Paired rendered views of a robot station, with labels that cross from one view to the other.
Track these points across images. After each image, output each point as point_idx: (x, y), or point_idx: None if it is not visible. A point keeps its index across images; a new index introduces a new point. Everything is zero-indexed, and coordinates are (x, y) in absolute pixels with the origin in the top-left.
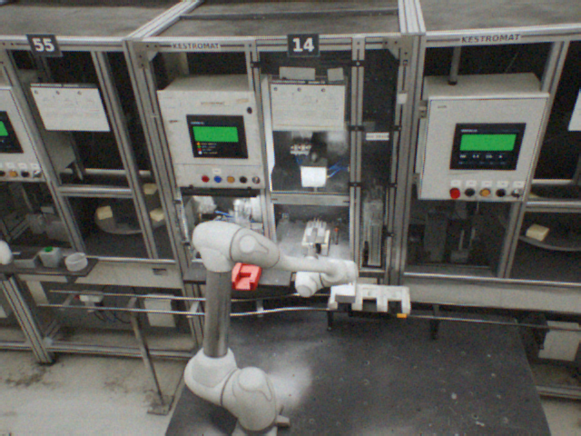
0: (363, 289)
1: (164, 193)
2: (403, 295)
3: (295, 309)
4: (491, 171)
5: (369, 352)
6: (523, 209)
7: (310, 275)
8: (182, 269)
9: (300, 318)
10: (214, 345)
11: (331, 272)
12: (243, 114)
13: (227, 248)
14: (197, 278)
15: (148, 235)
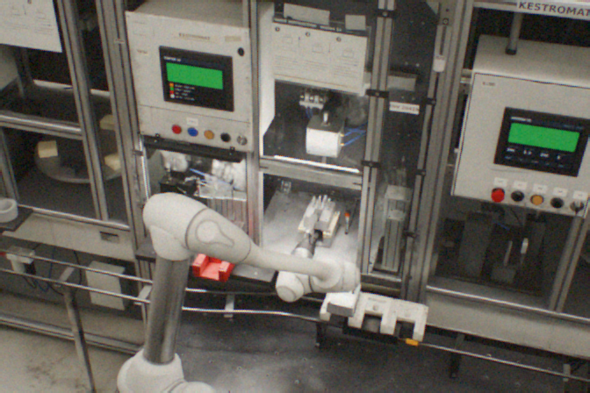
0: (369, 300)
1: (123, 139)
2: (418, 316)
3: (275, 313)
4: (547, 174)
5: (363, 383)
6: (585, 227)
7: (297, 275)
8: (138, 239)
9: (283, 325)
10: (156, 348)
11: (322, 276)
12: (233, 56)
13: (183, 232)
14: (154, 254)
15: (97, 189)
